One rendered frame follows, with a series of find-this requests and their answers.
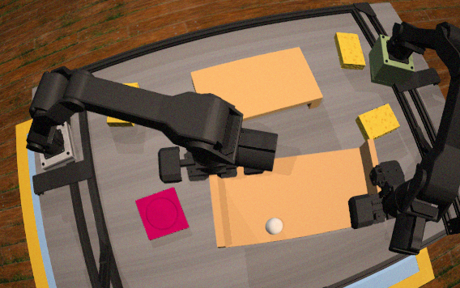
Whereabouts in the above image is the tan low table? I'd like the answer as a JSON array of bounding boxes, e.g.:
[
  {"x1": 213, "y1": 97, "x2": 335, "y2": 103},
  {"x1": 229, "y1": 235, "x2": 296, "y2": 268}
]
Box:
[{"x1": 191, "y1": 47, "x2": 323, "y2": 122}]

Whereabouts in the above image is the yellow sponge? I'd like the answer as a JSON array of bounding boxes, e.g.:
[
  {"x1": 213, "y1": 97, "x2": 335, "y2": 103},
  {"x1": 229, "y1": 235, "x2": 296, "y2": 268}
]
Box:
[
  {"x1": 356, "y1": 104, "x2": 400, "y2": 141},
  {"x1": 106, "y1": 83, "x2": 139, "y2": 127},
  {"x1": 334, "y1": 32, "x2": 365, "y2": 70}
]

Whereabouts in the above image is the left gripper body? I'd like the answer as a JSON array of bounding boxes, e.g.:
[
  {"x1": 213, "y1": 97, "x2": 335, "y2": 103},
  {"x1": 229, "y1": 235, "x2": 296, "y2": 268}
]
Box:
[{"x1": 158, "y1": 146, "x2": 264, "y2": 184}]

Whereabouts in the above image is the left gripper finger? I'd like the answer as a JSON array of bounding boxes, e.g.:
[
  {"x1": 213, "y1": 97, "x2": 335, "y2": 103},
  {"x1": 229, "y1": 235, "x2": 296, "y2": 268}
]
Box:
[
  {"x1": 217, "y1": 169, "x2": 237, "y2": 179},
  {"x1": 189, "y1": 176, "x2": 209, "y2": 181}
]

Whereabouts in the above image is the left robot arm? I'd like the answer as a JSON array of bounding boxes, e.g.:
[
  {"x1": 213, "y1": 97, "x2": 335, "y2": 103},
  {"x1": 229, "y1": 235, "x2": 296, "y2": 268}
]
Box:
[{"x1": 26, "y1": 66, "x2": 278, "y2": 172}]

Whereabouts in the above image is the white ball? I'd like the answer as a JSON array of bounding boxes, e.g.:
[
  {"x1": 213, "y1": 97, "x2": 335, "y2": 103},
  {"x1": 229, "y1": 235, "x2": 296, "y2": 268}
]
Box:
[{"x1": 265, "y1": 218, "x2": 283, "y2": 235}]

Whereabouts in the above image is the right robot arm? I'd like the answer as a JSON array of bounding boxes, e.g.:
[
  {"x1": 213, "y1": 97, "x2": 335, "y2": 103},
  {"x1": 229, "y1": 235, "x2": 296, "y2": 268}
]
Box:
[{"x1": 369, "y1": 21, "x2": 460, "y2": 256}]

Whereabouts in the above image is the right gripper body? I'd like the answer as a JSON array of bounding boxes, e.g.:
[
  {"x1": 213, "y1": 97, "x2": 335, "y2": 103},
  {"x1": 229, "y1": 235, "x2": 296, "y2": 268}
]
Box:
[{"x1": 348, "y1": 184, "x2": 403, "y2": 230}]

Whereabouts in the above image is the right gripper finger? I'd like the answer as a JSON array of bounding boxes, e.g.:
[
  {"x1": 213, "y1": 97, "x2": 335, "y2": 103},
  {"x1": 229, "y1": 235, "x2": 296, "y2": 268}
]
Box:
[{"x1": 370, "y1": 193, "x2": 385, "y2": 224}]

